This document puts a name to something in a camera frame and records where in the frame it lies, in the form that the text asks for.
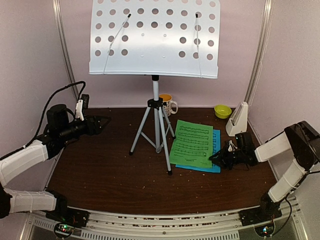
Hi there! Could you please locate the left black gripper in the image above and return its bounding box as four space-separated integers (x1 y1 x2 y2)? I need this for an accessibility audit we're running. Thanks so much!
58 114 111 141

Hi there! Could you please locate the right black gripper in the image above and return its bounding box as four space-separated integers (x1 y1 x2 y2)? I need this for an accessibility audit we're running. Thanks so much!
209 145 245 170

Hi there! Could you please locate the blue paper sheet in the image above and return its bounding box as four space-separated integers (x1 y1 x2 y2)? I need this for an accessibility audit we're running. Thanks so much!
175 129 221 174

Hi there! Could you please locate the green sheet music page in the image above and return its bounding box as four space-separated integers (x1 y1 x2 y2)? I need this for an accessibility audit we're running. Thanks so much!
169 120 213 169

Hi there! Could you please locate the light blue music stand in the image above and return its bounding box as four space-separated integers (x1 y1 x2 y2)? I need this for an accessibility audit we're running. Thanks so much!
88 0 221 176

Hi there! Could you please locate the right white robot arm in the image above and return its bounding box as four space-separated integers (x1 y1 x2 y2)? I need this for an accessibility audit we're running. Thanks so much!
209 121 320 221

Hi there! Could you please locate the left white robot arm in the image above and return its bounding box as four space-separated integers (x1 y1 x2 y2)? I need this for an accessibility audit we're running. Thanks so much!
0 100 111 222

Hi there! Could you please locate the white metronome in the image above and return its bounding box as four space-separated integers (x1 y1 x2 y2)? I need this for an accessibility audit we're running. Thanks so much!
225 101 249 137

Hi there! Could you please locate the small green bowl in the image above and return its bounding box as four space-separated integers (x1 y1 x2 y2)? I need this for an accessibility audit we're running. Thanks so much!
214 104 232 119

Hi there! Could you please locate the patterned mug with orange inside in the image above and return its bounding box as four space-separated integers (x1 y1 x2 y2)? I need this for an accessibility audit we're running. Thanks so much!
159 93 179 117

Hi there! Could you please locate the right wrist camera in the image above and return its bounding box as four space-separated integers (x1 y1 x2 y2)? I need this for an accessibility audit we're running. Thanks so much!
224 140 238 152

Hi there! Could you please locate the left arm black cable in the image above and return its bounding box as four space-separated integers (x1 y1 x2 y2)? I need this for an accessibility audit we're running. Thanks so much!
22 80 87 148

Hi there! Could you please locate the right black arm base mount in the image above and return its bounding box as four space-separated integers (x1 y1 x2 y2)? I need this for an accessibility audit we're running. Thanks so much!
238 192 282 227

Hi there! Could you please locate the front aluminium rail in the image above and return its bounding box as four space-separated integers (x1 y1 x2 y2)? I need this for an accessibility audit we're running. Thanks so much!
19 197 307 240

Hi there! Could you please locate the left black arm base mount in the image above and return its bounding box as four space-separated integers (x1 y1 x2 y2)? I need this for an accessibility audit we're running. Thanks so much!
44 190 90 239

